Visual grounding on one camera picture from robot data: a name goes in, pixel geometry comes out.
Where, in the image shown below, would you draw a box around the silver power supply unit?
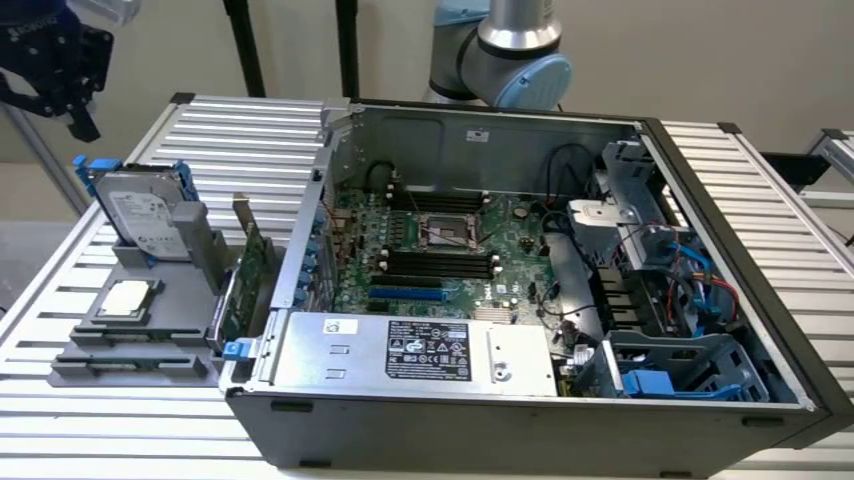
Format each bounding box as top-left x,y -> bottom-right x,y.
269,311 -> 561,399

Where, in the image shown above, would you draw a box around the black expansion slot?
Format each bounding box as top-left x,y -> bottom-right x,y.
369,273 -> 448,291

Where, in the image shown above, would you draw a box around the gray plastic drive cage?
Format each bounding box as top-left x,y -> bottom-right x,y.
578,328 -> 779,402

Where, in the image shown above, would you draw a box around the black table bracket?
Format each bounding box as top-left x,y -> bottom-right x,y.
759,151 -> 835,190

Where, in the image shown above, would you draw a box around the silver CPU chip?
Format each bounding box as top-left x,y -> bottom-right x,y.
91,278 -> 167,322

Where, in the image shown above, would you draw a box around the small metal slat table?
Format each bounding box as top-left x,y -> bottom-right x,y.
799,128 -> 854,212

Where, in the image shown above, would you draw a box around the silver aluminium frame post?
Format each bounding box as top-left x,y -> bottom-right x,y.
0,102 -> 91,214

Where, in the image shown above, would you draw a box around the gray parts rack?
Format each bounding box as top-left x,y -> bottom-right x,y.
50,201 -> 290,390

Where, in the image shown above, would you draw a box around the silver chipset heatsink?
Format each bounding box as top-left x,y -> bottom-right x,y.
476,305 -> 521,325

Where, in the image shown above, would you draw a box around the black RAM slot bank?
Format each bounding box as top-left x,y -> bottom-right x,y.
389,186 -> 488,215
385,248 -> 501,282

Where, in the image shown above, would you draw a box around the red wire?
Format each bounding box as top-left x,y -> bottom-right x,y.
705,276 -> 741,322

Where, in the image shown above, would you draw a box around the green graphics card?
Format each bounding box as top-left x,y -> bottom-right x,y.
209,191 -> 281,352

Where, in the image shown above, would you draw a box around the blue expansion slot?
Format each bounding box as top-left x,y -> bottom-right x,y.
369,286 -> 449,304

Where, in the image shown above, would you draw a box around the CPU socket metal frame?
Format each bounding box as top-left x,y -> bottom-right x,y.
412,211 -> 488,252

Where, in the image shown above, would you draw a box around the silver hard disk blue carrier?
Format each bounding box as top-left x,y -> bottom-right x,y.
74,156 -> 203,269

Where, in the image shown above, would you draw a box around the green motherboard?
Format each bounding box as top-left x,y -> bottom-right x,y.
330,185 -> 606,361

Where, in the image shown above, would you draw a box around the blue data wire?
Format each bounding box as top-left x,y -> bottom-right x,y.
656,233 -> 724,324

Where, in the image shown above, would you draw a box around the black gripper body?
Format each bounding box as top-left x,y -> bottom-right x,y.
0,0 -> 117,103

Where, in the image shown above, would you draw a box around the black cable loop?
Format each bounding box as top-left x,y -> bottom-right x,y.
541,142 -> 598,207

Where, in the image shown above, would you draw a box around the silver metal disk bay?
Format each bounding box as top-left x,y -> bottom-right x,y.
565,139 -> 697,272

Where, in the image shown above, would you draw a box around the black open PC case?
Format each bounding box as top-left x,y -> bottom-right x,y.
218,96 -> 854,472

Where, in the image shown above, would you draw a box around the black stand pole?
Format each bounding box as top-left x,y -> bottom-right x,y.
333,0 -> 364,100
222,0 -> 270,99

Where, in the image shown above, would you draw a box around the silver air shroud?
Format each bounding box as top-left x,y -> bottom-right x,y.
542,231 -> 608,332

